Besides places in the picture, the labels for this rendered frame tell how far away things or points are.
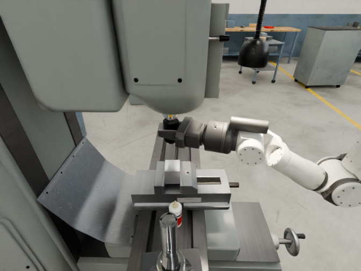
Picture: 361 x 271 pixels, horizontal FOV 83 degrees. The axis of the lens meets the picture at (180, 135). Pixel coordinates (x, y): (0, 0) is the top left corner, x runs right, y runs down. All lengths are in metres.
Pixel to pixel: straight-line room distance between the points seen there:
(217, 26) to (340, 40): 4.61
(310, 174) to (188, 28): 0.47
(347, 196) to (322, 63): 4.45
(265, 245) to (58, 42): 0.94
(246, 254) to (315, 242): 1.16
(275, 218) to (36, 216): 1.75
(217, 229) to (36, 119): 0.71
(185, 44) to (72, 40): 0.21
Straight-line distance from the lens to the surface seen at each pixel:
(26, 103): 0.67
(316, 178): 0.65
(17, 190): 0.69
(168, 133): 0.58
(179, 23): 0.42
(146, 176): 0.79
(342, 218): 2.34
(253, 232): 1.01
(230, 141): 0.55
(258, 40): 0.56
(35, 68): 0.51
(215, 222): 0.89
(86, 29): 0.44
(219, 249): 0.84
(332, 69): 5.19
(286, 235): 1.19
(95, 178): 0.88
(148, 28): 0.43
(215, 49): 0.51
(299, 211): 2.19
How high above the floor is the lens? 1.56
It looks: 34 degrees down
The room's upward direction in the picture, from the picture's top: straight up
